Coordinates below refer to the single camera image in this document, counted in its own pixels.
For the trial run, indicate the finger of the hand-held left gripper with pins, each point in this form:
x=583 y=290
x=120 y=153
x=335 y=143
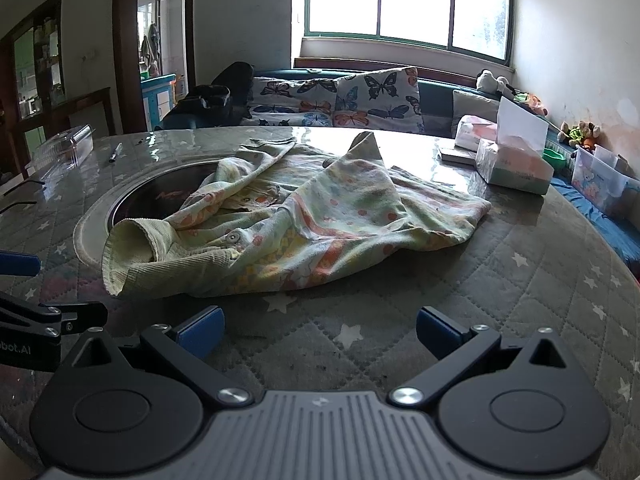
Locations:
x=20 y=263
x=82 y=317

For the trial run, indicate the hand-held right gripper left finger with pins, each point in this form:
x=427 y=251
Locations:
x=202 y=331

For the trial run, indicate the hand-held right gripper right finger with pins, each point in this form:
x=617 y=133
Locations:
x=439 y=331

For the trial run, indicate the pale printed shirt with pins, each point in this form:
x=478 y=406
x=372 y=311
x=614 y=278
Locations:
x=325 y=220

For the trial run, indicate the black clothes pile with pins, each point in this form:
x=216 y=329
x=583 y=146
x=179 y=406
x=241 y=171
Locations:
x=220 y=95

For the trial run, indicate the hanging clothes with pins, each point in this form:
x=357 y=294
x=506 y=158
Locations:
x=151 y=47

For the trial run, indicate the grey star quilted table cover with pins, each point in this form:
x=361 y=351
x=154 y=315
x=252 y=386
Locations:
x=500 y=285

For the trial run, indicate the clear plastic container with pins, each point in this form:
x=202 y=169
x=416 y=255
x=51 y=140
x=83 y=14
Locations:
x=65 y=149

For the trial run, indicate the round black cooktop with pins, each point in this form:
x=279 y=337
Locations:
x=150 y=195

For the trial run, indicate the black pen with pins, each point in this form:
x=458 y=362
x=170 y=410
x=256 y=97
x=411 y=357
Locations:
x=115 y=152

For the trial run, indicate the dark wooden chair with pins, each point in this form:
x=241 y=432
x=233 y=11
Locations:
x=90 y=105

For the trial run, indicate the pink green tissue pack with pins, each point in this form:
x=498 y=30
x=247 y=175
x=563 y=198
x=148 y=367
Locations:
x=510 y=172

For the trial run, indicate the glass door cabinet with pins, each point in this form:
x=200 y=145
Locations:
x=35 y=75

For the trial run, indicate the green plastic toy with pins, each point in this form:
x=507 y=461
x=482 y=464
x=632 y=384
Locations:
x=554 y=158

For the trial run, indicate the blue cabinet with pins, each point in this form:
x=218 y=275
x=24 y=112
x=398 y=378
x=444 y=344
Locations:
x=157 y=102

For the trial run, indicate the clear storage box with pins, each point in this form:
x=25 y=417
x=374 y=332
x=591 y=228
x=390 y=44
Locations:
x=600 y=180

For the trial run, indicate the grey pillow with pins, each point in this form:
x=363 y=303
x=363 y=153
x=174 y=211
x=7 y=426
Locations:
x=475 y=110

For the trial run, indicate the white card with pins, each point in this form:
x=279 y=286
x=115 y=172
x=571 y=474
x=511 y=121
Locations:
x=522 y=122

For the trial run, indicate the butterfly print pillow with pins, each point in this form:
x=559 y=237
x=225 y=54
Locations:
x=380 y=100
x=290 y=116
x=295 y=91

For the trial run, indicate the brown green plush toy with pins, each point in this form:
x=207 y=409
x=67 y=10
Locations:
x=580 y=135

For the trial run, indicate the pink plush toy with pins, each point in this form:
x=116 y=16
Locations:
x=535 y=104

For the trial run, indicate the panda plush toy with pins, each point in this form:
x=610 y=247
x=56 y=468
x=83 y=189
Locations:
x=491 y=81

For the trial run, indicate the green framed window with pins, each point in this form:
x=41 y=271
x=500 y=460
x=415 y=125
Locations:
x=400 y=0

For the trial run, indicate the dark wooden door frame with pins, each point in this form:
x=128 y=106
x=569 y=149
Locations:
x=124 y=45

